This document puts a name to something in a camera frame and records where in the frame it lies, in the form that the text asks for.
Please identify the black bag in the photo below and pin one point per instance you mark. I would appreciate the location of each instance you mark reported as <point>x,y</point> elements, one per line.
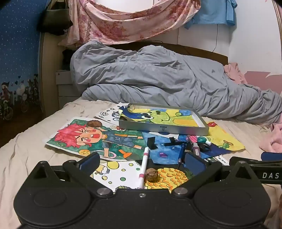
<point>55,22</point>

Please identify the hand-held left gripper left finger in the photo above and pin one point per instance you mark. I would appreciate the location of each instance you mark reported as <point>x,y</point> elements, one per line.
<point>89,163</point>

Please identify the pink crumpled cloth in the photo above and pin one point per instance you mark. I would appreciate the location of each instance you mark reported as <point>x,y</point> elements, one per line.
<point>235,73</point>

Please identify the pink floral cloth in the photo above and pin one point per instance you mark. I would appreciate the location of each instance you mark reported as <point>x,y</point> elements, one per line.
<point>114,22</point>

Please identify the brown walnut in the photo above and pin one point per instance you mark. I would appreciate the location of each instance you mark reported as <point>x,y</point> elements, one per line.
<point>151,175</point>

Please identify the white marker pen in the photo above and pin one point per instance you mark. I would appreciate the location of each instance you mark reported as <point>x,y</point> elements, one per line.
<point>143,167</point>

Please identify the silver metal tray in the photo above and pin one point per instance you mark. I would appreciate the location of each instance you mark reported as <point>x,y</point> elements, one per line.
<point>163,128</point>

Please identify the green frog drawing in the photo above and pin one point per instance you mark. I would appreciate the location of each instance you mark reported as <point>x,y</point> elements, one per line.
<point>158,116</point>

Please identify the beige wooden panel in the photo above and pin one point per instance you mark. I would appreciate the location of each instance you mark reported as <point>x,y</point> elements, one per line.
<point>49,66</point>

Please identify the blue starry printed curtain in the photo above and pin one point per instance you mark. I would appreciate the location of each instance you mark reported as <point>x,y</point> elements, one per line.
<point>19,55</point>

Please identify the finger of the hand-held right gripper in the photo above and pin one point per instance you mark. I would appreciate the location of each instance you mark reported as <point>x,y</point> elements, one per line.
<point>272,156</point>
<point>264,163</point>

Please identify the blue and yellow drawing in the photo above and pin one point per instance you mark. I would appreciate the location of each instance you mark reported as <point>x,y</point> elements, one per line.
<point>167,154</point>

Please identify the black tape piece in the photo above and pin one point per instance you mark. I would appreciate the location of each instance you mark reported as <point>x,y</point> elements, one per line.
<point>152,143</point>

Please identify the person's right hand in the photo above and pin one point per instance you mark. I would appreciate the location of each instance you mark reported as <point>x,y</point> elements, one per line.
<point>280,209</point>

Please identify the white printed sheet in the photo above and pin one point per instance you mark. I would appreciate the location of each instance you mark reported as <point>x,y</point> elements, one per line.
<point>220,160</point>

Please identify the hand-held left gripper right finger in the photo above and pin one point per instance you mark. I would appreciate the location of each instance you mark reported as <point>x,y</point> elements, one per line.
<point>195,164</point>

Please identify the blue pen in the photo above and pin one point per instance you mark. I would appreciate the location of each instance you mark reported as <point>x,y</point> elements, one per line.
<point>182,152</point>

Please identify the white bedside cabinet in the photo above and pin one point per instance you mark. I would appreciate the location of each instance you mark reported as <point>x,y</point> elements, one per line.
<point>65,88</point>

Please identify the black and white doodle sheet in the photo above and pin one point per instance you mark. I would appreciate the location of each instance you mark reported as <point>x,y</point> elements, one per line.
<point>108,114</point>

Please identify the blue shirt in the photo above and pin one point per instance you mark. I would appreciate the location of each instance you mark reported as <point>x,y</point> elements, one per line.
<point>211,11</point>

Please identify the black binder clip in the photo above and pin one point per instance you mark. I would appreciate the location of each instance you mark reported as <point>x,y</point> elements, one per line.
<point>173,142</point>

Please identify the red-haired boy drawing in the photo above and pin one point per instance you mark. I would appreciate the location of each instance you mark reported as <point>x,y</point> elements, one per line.
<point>88,136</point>

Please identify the small black object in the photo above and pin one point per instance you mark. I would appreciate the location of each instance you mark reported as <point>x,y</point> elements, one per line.
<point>204,148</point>

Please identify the pineapple drawing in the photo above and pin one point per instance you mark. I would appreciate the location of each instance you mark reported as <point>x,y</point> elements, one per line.
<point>171,178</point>

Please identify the pink fluffy blanket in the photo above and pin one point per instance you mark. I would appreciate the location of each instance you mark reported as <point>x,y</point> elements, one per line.
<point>272,138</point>

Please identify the yellow bubble drawing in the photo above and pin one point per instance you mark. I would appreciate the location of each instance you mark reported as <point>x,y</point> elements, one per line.
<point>119,174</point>

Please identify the grey duvet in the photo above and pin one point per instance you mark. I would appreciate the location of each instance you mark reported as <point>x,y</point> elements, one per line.
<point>165,77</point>

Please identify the teal nail polish bottle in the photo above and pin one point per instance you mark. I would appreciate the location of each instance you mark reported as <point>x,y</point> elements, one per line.
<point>202,140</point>

